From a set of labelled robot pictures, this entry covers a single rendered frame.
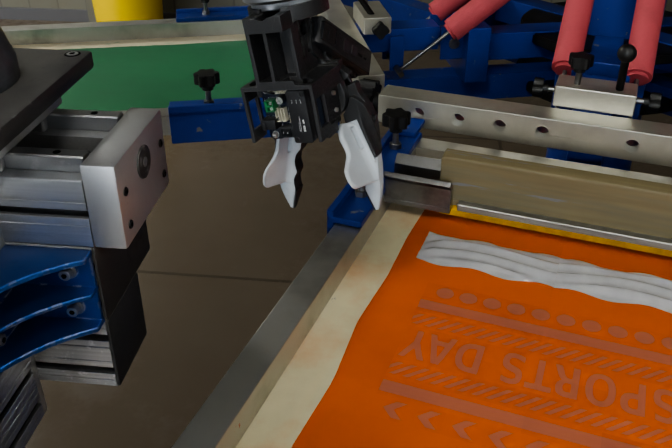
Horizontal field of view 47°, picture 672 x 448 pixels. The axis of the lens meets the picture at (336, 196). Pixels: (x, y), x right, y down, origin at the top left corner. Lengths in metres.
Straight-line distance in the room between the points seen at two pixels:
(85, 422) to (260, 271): 0.80
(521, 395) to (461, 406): 0.07
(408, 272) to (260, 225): 1.94
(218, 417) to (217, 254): 2.02
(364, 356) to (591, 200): 0.38
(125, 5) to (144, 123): 3.96
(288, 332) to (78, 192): 0.27
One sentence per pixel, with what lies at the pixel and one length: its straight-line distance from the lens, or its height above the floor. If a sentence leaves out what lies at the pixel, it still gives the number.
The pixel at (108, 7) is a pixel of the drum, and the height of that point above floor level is 0.27.
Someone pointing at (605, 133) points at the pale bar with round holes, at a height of 1.03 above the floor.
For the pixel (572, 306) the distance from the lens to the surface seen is 0.98.
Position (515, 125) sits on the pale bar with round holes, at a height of 1.02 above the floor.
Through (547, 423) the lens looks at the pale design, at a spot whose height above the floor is 0.95.
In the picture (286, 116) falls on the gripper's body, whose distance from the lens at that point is 0.68.
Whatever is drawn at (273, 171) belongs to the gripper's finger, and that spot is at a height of 1.19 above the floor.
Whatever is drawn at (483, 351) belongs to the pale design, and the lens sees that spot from 0.89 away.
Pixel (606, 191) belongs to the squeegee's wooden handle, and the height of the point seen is 1.05.
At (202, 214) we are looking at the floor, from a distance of 3.00.
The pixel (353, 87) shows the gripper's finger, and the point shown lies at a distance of 0.71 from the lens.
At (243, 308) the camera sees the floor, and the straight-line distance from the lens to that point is 2.50.
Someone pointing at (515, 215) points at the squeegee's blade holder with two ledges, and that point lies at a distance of 1.06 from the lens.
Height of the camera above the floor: 1.53
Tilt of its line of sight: 30 degrees down
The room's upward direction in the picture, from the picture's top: straight up
